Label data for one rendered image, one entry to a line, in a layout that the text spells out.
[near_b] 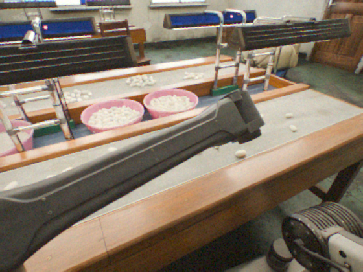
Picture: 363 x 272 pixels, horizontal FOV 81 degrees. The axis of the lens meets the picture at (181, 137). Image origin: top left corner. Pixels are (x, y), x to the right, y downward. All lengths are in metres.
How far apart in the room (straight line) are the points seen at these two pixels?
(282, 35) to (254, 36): 0.13
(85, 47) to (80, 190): 0.43
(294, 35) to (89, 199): 0.89
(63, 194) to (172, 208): 0.37
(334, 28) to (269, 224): 1.10
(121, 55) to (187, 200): 0.40
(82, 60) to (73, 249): 0.42
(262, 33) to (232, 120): 0.56
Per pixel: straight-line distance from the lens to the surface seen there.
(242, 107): 0.35
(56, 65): 0.58
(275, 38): 0.88
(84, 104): 1.11
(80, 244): 0.55
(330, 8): 5.29
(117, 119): 0.97
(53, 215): 0.21
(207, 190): 0.59
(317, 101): 1.31
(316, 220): 0.58
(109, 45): 0.60
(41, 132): 1.12
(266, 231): 1.51
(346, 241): 0.55
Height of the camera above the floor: 1.21
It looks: 35 degrees down
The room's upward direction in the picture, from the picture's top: straight up
